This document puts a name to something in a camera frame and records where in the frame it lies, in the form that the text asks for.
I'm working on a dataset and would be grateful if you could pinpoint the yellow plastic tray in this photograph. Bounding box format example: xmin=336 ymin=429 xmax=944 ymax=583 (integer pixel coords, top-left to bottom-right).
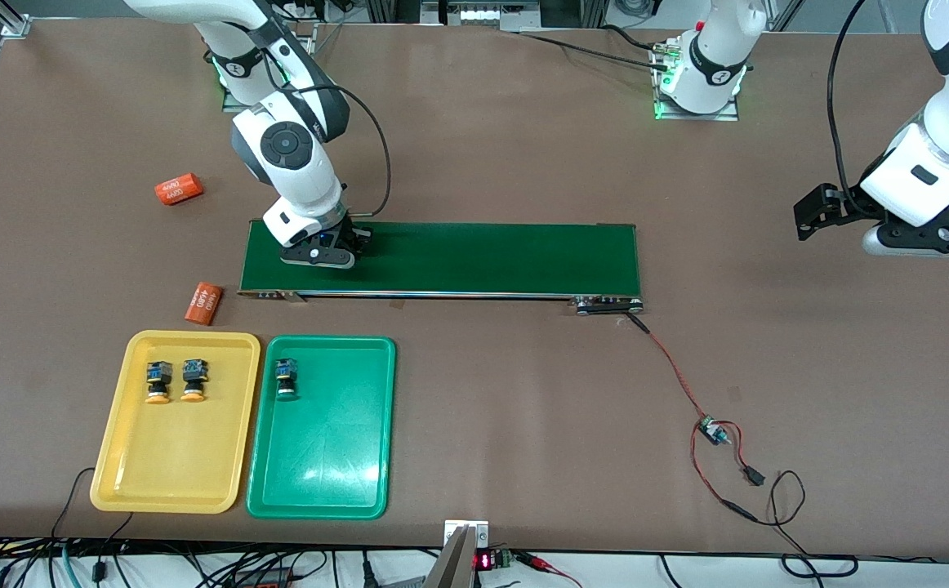
xmin=89 ymin=330 xmax=261 ymax=515

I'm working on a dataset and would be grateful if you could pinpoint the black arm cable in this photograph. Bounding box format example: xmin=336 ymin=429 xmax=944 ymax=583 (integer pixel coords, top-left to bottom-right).
xmin=278 ymin=16 xmax=394 ymax=220
xmin=826 ymin=0 xmax=871 ymax=197

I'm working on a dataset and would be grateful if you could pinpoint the aluminium corner extrusion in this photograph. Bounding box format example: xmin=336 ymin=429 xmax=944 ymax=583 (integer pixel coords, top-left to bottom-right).
xmin=0 ymin=0 xmax=32 ymax=38

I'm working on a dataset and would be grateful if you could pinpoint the thin black looped cable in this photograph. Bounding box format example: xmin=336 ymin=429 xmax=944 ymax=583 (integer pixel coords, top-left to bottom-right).
xmin=756 ymin=470 xmax=859 ymax=579

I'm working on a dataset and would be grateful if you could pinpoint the grey metal camera mount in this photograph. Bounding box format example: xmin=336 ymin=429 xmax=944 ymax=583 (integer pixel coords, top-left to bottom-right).
xmin=425 ymin=520 xmax=490 ymax=588

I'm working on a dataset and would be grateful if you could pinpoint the orange 4680 battery cylinder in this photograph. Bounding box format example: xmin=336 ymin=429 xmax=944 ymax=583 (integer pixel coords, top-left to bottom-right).
xmin=184 ymin=281 xmax=225 ymax=327
xmin=154 ymin=172 xmax=204 ymax=206

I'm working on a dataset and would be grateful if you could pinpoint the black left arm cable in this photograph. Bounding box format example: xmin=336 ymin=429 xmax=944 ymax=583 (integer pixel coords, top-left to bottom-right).
xmin=826 ymin=0 xmax=871 ymax=197

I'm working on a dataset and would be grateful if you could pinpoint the green plastic tray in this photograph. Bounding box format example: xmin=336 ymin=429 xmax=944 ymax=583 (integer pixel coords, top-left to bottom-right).
xmin=246 ymin=336 xmax=397 ymax=520

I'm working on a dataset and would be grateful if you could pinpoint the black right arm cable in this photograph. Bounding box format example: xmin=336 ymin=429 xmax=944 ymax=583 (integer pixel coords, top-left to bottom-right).
xmin=278 ymin=16 xmax=394 ymax=220

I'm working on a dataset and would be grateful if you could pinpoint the yellow push button switch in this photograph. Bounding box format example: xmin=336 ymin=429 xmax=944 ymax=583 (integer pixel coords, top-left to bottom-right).
xmin=145 ymin=361 xmax=173 ymax=406
xmin=180 ymin=359 xmax=209 ymax=403

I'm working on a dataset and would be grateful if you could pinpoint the tangled black cable bundle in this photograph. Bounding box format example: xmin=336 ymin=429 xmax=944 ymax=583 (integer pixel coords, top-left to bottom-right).
xmin=0 ymin=535 xmax=345 ymax=588

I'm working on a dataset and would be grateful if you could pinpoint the black base power cable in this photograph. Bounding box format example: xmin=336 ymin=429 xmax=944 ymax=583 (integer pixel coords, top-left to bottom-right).
xmin=515 ymin=23 xmax=675 ymax=73

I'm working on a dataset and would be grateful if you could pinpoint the white lit box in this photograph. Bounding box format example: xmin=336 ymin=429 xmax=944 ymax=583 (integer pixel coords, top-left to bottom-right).
xmin=440 ymin=0 xmax=542 ymax=30

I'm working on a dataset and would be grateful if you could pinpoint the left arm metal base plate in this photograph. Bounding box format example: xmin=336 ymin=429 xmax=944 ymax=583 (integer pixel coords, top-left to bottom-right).
xmin=653 ymin=41 xmax=741 ymax=122

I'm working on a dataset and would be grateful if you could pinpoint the green conveyor belt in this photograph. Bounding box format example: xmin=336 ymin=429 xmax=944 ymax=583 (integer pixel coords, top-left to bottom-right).
xmin=238 ymin=219 xmax=645 ymax=316

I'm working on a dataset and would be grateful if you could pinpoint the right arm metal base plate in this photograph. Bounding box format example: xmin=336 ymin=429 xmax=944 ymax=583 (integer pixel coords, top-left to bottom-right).
xmin=223 ymin=23 xmax=318 ymax=114

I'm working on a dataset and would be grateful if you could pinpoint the thin black table cable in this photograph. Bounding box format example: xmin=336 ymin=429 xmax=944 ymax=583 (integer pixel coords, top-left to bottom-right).
xmin=50 ymin=467 xmax=134 ymax=544

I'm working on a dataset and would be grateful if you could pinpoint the red clip lead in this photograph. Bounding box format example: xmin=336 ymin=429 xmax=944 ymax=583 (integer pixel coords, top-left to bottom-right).
xmin=515 ymin=551 xmax=586 ymax=588

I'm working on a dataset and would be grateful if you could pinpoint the red and black wire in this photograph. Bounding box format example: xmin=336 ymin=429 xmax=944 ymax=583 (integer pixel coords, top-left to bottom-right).
xmin=626 ymin=313 xmax=766 ymax=524

